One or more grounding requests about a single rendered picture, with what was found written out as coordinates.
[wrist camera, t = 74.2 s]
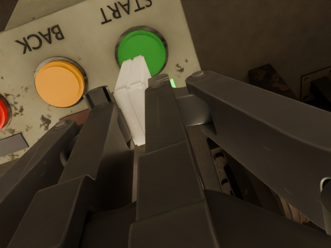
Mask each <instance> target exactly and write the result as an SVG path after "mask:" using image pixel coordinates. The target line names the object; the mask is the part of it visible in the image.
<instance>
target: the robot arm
mask: <svg viewBox="0 0 331 248"><path fill-rule="evenodd" d="M185 83H186V86H185V87H180V88H174V87H172V85H171V82H170V79H169V76H168V74H165V73H163V74H160V75H157V76H154V77H151V75H150V72H149V69H148V67H147V64H146V61H145V59H144V56H141V55H140V56H137V57H134V59H133V60H131V59H129V60H126V61H123V63H122V66H121V70H120V73H119V77H118V80H117V84H116V87H115V91H114V92H110V90H109V87H108V86H107V85H104V86H100V87H97V88H94V89H92V90H90V91H88V92H86V93H85V94H83V98H84V100H85V102H86V104H87V106H88V108H89V110H90V111H89V113H88V116H87V118H86V120H85V122H84V123H83V124H80V125H77V123H76V121H75V119H67V120H61V121H59V122H57V123H56V124H55V125H54V126H53V127H52V128H50V129H49V130H48V131H47V132H46V133H45V134H44V135H43V136H42V137H41V138H40V139H39V140H38V141H37V142H36V143H35V144H34V145H33V146H32V147H31V148H30V149H29V150H27V151H26V152H25V153H24V154H23V155H22V156H21V157H20V158H19V159H18V160H17V161H16V162H15V163H14V164H13V165H12V166H11V167H10V168H9V169H8V170H7V171H6V172H5V173H4V174H3V175H2V176H1V177H0V248H331V112H329V111H326V110H323V109H320V108H317V107H314V106H312V105H309V104H306V103H303V102H300V101H297V100H294V99H291V98H288V97H285V96H283V95H280V94H277V93H273V92H271V91H268V90H265V89H262V88H259V87H256V86H253V85H250V84H247V83H244V82H242V81H239V80H236V79H233V78H230V77H228V76H225V75H222V74H219V73H216V72H213V71H203V70H202V71H197V72H195V73H193V74H192V75H191V76H189V77H187V78H186V79H185ZM198 124H199V126H200V129H201V131H202V132H203V133H204V134H205V135H207V136H208V137H209V138H210V139H211V140H213V141H214V142H215V143H216V144H217V145H219V146H220V147H221V148H222V149H224V150H225V151H226V152H227V153H228V154H230V155H231V156H232V157H233V158H234V159H236V160H237V161H238V162H239V163H241V164H242V165H243V166H244V167H245V168H247V169H248V170H249V171H250V172H251V173H253V174H254V175H255V176H256V177H257V178H259V179H260V180H261V181H262V182H263V183H265V184H266V185H267V186H268V187H269V188H271V189H272V190H273V191H274V192H276V193H277V194H278V195H279V196H280V197H282V198H283V199H284V200H285V201H286V202H288V203H289V204H290V205H291V206H293V207H294V208H295V209H296V210H297V211H299V212H300V213H301V214H302V215H303V216H305V217H306V218H307V219H309V220H310V221H311V222H313V223H314V224H316V225H317V226H318V227H320V228H322V229H324V230H325V231H326V234H325V233H323V232H320V231H318V230H315V229H313V228H311V227H308V226H306V225H303V224H301V223H298V222H296V221H293V220H291V219H288V218H286V217H283V216H281V215H278V214H276V213H273V212H271V211H268V210H266V209H263V208H261V207H259V206H256V205H254V204H251V203H249V202H246V201H244V200H241V199H239V198H236V197H234V196H231V195H229V194H226V193H223V192H219V191H216V190H209V189H206V188H205V185H204V182H203V179H202V176H201V173H200V170H199V166H198V163H197V160H196V157H195V154H194V150H193V147H192V144H191V140H190V138H189V135H188V132H187V129H186V126H192V125H198ZM131 136H132V139H133V141H134V143H135V145H138V146H140V145H143V144H145V154H143V155H140V156H138V166H137V195H136V201H134V202H132V186H133V164H134V144H133V142H132V140H131ZM60 154H61V155H62V157H63V158H64V160H65V162H66V165H65V167H64V166H63V164H62V162H61V159H60Z"/></svg>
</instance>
